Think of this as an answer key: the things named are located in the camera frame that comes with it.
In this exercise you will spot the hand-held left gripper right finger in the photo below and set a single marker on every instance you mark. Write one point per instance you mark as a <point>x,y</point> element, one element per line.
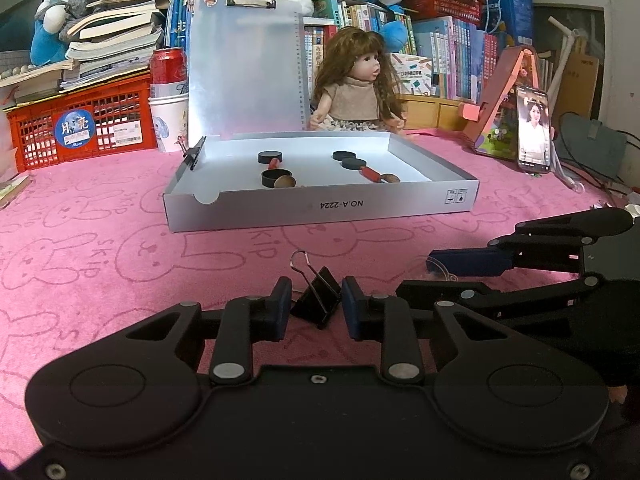
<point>354,310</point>

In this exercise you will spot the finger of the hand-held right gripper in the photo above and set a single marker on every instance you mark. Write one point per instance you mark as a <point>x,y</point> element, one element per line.
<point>470,262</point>
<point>450,292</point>

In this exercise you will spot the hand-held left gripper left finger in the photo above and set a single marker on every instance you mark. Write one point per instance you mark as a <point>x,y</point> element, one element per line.
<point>279,310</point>

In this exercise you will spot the clear plastic cup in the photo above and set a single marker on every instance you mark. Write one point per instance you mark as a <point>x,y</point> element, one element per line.
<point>446,277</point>

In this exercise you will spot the large black binder clip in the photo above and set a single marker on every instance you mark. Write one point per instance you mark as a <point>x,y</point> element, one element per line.
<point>320,300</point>

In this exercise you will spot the white cardboard box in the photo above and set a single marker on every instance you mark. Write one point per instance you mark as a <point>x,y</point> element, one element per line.
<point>300,207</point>

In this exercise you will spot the black cup-shaped cap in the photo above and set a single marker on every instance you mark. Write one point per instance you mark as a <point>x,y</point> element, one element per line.
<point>272,177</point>

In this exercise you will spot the red plastic stick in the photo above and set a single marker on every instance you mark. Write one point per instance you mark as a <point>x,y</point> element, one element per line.
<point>371,174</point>
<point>274,164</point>

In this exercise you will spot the black disc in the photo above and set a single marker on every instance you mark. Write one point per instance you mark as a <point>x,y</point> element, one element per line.
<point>355,163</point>

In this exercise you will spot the black hollow lid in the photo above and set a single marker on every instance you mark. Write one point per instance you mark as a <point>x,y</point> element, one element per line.
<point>344,155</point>

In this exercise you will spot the person's right hand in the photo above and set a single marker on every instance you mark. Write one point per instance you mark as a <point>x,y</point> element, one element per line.
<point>620,392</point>

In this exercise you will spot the smartphone with lit screen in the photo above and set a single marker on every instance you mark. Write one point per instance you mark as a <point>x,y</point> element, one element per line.
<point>534,132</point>

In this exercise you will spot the wooden drawer unit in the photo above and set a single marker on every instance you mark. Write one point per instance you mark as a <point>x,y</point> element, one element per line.
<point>435,112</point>

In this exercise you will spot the pink toy house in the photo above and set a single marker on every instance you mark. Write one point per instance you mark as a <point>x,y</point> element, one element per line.
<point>492,110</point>

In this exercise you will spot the dark grey pouch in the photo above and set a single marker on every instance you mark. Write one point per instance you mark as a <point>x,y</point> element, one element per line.
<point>590,147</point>

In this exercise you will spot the small black binder clip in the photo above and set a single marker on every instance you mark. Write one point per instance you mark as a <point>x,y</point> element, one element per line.
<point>195,152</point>

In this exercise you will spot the pink rabbit print blanket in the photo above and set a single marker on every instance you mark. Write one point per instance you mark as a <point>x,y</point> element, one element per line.
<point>100,240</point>

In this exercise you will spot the colourful printed stationery box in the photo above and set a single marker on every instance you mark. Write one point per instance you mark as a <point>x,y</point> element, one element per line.
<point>412,75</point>

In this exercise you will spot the brown haired doll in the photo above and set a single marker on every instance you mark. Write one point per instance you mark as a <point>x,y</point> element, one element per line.
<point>355,95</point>

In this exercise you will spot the row of colourful books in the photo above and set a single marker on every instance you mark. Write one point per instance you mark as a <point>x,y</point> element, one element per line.
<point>450,55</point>

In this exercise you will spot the brown cardboard box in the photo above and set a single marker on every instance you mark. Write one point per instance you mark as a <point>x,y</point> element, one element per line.
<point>582,85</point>

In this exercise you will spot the white paper cup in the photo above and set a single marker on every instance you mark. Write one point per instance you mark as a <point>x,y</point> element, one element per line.
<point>167,120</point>

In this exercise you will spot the white plastic tubes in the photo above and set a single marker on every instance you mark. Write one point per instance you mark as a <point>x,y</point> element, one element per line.
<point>565,60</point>

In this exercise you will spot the translucent plastic clipboard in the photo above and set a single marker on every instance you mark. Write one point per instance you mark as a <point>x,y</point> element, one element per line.
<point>245,70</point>

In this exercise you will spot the blue cardboard box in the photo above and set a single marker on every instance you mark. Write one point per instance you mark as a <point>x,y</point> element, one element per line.
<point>510,15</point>

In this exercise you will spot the red mesh basket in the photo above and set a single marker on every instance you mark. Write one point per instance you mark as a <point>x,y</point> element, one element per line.
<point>440,2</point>

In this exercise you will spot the red soda can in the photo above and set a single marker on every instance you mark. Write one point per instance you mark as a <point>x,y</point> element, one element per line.
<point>169,67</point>

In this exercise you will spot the red plastic crate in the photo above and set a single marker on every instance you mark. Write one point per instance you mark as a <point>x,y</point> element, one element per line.
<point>30,145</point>

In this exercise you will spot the stack of worn books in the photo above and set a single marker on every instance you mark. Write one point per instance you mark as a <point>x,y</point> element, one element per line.
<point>115,35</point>

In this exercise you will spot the blue white plush doll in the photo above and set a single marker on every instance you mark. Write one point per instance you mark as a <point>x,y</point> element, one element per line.
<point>47,45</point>

